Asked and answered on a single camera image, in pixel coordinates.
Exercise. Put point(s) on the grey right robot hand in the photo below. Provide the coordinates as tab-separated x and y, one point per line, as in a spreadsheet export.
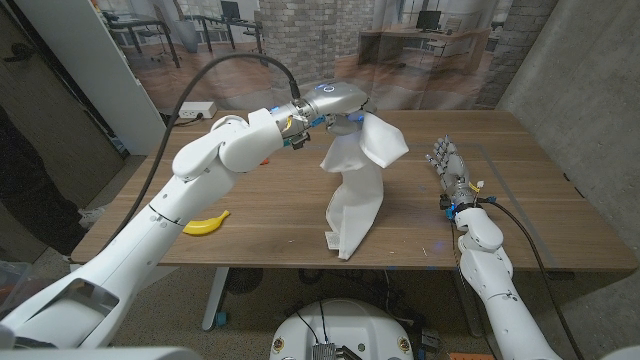
455	172

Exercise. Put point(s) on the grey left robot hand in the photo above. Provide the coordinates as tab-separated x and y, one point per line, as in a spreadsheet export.
340	97

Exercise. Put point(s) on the white cloth towel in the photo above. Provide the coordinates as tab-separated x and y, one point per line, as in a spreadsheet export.
357	200

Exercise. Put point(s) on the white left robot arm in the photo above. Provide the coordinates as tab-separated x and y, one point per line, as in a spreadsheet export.
200	190

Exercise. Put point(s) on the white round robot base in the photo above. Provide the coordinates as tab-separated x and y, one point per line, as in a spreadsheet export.
345	330

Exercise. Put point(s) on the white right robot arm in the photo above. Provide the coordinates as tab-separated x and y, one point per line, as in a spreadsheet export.
495	285

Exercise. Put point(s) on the yellow toy banana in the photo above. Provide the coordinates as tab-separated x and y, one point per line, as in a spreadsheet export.
207	227

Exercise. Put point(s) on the printed office backdrop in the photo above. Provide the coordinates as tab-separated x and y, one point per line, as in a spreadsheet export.
400	50

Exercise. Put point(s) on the grey table leg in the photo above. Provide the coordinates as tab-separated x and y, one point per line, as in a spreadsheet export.
470	310
215	300

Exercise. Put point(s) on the white power strip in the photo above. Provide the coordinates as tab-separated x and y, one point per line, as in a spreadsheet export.
196	109

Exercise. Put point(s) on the orange flat object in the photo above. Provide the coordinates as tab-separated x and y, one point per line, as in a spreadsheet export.
470	356

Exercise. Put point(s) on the black round floor fan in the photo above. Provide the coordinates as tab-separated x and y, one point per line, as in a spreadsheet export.
243	280

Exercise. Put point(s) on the white leaning panel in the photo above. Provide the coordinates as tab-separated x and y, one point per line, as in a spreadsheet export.
100	75

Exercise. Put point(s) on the person in dark clothes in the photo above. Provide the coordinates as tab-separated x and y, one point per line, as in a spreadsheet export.
30	200

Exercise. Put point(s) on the clear plastic storage bin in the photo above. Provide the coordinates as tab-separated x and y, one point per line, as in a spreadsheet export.
15	282

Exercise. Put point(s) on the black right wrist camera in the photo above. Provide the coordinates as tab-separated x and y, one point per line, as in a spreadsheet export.
448	206

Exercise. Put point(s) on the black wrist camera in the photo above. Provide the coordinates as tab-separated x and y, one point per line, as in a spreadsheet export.
298	141
448	206

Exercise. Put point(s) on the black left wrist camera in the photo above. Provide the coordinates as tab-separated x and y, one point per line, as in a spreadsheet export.
298	141

